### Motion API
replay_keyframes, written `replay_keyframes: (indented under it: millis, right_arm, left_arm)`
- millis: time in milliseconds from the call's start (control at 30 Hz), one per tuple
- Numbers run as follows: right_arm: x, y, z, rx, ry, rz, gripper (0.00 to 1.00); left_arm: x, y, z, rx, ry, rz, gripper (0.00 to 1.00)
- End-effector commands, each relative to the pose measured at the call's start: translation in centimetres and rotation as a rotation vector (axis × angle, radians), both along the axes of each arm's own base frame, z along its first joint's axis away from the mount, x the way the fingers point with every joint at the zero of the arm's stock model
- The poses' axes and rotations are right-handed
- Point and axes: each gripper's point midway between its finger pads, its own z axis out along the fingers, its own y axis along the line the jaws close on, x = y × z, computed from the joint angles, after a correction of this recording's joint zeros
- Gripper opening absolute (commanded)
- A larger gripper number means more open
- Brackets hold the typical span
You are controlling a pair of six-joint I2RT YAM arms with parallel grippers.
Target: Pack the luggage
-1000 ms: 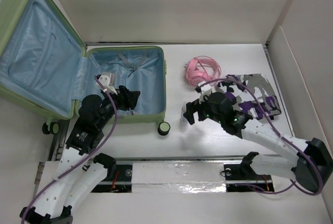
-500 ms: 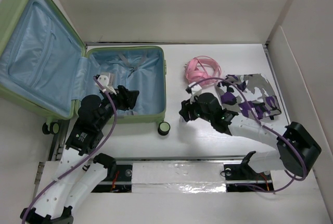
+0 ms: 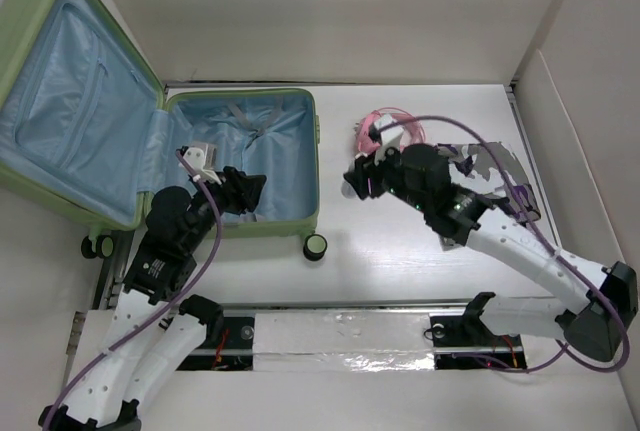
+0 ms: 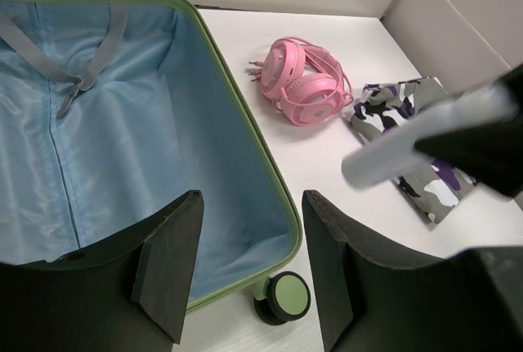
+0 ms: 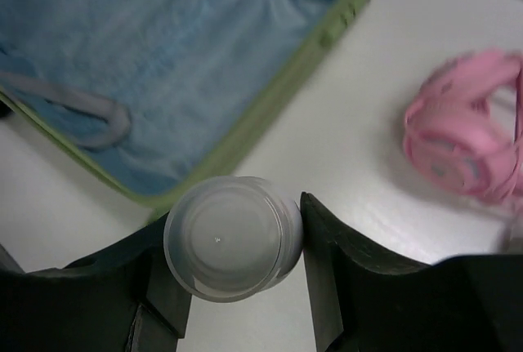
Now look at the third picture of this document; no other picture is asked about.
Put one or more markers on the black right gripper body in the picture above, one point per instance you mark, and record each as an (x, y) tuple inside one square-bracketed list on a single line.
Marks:
[(385, 177)]

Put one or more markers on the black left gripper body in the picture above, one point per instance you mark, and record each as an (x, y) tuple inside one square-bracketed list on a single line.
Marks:
[(204, 205)]

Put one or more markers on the pink headphones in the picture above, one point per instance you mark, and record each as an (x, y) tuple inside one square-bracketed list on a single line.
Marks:
[(407, 132)]

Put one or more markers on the purple grey camouflage garment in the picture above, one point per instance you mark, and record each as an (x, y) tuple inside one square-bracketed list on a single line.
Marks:
[(471, 166)]

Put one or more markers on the green suitcase with blue lining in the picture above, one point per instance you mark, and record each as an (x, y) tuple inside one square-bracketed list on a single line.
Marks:
[(89, 131)]

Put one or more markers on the small white bottle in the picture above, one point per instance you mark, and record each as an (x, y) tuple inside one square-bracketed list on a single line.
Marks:
[(348, 192)]

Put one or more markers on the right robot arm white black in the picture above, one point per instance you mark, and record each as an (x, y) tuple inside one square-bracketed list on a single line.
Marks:
[(590, 306)]

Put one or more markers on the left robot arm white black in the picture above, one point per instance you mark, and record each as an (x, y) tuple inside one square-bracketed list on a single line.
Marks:
[(158, 321)]

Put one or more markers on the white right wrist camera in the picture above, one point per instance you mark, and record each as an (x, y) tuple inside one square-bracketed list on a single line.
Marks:
[(387, 133)]

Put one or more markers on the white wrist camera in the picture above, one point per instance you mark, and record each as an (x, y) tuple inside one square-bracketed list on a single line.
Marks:
[(387, 133), (200, 158)]

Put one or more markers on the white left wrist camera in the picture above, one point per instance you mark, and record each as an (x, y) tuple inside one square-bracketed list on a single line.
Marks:
[(200, 158)]

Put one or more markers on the metal base rail with foil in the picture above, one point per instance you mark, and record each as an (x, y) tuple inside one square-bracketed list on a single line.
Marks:
[(352, 340)]

